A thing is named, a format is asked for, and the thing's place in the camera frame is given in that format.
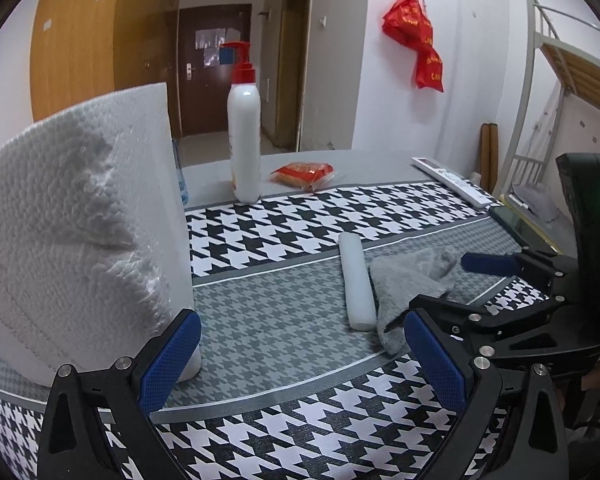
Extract red snack packet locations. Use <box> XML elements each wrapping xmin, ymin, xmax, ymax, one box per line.
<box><xmin>270</xmin><ymin>162</ymin><xmax>337</xmax><ymax>191</ymax></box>

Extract wooden wardrobe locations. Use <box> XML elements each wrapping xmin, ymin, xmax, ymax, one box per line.
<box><xmin>30</xmin><ymin>0</ymin><xmax>182</xmax><ymax>138</ymax></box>

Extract metal bunk bed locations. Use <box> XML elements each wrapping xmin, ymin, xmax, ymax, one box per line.
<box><xmin>494</xmin><ymin>0</ymin><xmax>600</xmax><ymax>212</ymax></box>

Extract white pump lotion bottle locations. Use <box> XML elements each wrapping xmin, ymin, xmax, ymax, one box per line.
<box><xmin>223</xmin><ymin>41</ymin><xmax>261</xmax><ymax>204</ymax></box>

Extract houndstooth table cloth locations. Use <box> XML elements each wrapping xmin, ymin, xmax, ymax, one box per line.
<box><xmin>0</xmin><ymin>181</ymin><xmax>571</xmax><ymax>480</ymax></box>

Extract dark brown entrance door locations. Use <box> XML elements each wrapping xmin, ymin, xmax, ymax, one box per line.
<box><xmin>178</xmin><ymin>3</ymin><xmax>252</xmax><ymax>136</ymax></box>

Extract white foam box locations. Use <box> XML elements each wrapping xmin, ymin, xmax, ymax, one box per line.
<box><xmin>0</xmin><ymin>84</ymin><xmax>194</xmax><ymax>387</ymax></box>

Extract white foam roll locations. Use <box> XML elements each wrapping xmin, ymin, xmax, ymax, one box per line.
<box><xmin>338</xmin><ymin>233</ymin><xmax>377</xmax><ymax>332</ymax></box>

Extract white remote control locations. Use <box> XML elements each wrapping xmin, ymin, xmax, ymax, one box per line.
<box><xmin>412</xmin><ymin>157</ymin><xmax>496</xmax><ymax>209</ymax></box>

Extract grey cloth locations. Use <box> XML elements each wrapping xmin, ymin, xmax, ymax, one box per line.
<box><xmin>368</xmin><ymin>247</ymin><xmax>460</xmax><ymax>356</ymax></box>

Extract red plastic bag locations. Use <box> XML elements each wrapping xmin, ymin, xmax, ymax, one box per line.
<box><xmin>381</xmin><ymin>0</ymin><xmax>444</xmax><ymax>93</ymax></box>

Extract wooden boards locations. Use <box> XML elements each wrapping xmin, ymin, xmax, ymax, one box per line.
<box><xmin>479</xmin><ymin>124</ymin><xmax>500</xmax><ymax>193</ymax></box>

